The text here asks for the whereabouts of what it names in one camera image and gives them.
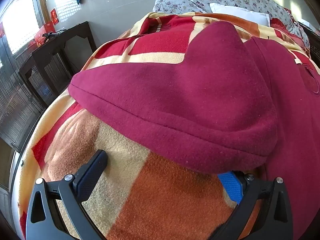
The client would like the bright window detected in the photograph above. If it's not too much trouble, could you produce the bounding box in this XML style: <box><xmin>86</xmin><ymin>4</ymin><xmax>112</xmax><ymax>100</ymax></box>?
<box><xmin>0</xmin><ymin>0</ymin><xmax>42</xmax><ymax>55</ymax></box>

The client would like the red frilled pillow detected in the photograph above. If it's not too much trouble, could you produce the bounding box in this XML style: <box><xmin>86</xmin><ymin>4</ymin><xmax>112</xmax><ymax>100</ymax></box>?
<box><xmin>271</xmin><ymin>17</ymin><xmax>304</xmax><ymax>45</ymax></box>

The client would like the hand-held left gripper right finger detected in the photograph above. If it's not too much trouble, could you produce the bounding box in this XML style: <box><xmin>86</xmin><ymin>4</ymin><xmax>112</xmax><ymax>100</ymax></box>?
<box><xmin>208</xmin><ymin>171</ymin><xmax>293</xmax><ymax>240</ymax></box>

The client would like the maroon fleece garment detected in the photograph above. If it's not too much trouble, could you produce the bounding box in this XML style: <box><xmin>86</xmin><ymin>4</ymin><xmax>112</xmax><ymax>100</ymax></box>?
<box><xmin>68</xmin><ymin>21</ymin><xmax>320</xmax><ymax>240</ymax></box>

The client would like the dark wooden cabinet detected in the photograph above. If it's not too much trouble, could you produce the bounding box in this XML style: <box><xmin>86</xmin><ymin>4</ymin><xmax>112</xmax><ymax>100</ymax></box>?
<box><xmin>0</xmin><ymin>34</ymin><xmax>45</xmax><ymax>153</ymax></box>

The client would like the dark carved wooden headboard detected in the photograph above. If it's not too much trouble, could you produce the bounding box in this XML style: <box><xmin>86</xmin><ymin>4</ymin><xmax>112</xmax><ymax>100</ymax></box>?
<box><xmin>299</xmin><ymin>20</ymin><xmax>320</xmax><ymax>58</ymax></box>

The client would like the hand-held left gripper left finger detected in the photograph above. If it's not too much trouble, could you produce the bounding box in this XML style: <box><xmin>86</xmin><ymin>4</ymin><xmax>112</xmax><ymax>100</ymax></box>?
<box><xmin>26</xmin><ymin>149</ymin><xmax>108</xmax><ymax>240</ymax></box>

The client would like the white pillow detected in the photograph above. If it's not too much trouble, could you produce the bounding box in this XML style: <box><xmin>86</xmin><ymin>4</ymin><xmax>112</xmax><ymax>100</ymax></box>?
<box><xmin>209</xmin><ymin>2</ymin><xmax>270</xmax><ymax>27</ymax></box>

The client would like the dark wooden side table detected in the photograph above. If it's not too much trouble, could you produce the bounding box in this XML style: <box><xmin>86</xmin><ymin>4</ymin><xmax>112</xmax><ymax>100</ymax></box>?
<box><xmin>19</xmin><ymin>21</ymin><xmax>97</xmax><ymax>107</ymax></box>

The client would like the small dark clutter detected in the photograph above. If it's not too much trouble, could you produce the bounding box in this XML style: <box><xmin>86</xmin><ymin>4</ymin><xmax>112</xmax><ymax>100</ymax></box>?
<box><xmin>42</xmin><ymin>29</ymin><xmax>66</xmax><ymax>39</ymax></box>

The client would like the red orange checked blanket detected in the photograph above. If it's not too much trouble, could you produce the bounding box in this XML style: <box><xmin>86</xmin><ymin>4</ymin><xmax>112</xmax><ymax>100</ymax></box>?
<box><xmin>11</xmin><ymin>12</ymin><xmax>320</xmax><ymax>240</ymax></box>

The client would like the red bag on table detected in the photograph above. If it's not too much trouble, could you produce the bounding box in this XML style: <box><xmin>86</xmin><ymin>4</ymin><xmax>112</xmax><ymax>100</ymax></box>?
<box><xmin>34</xmin><ymin>22</ymin><xmax>56</xmax><ymax>46</ymax></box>

